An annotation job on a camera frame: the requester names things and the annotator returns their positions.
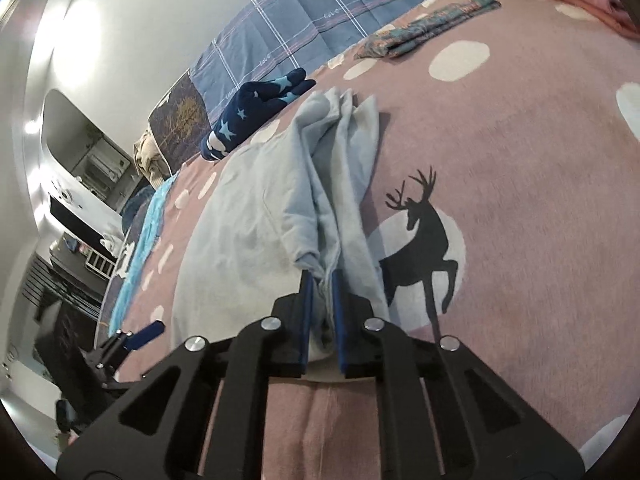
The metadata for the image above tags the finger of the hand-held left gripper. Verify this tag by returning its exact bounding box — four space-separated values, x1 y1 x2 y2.
95 321 166 361

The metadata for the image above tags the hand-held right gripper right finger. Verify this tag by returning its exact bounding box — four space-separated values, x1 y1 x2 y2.
331 268 585 480

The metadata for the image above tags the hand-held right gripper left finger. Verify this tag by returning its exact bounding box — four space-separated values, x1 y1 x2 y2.
56 269 314 480

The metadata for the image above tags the light grey small garment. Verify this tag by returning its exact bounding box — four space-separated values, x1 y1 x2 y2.
170 87 393 363

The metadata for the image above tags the black slatted furniture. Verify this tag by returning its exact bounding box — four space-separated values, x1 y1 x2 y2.
20 252 108 376

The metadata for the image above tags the turquoise blanket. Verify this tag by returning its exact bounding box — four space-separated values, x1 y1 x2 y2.
107 170 178 331

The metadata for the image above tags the dark blue cloth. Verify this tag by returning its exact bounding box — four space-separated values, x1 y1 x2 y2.
121 187 161 233

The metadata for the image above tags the white cabinet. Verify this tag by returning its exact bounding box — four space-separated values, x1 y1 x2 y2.
27 89 136 248

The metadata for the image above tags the beige crumpled cloth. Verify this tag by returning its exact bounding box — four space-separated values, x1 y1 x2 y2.
132 131 173 188

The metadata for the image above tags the dark tree print pillow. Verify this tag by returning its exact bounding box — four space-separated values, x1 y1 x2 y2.
148 72 211 173

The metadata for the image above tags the navy star print garment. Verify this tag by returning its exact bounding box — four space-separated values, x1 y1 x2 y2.
200 67 317 162

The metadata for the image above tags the pink dotted blanket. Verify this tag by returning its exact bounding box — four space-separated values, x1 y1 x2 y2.
97 0 640 480

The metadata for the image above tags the blue striped pillow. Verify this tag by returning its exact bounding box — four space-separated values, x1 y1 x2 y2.
187 0 473 113

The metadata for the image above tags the folded patterned cloth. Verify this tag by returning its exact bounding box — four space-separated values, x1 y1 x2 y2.
352 0 502 60

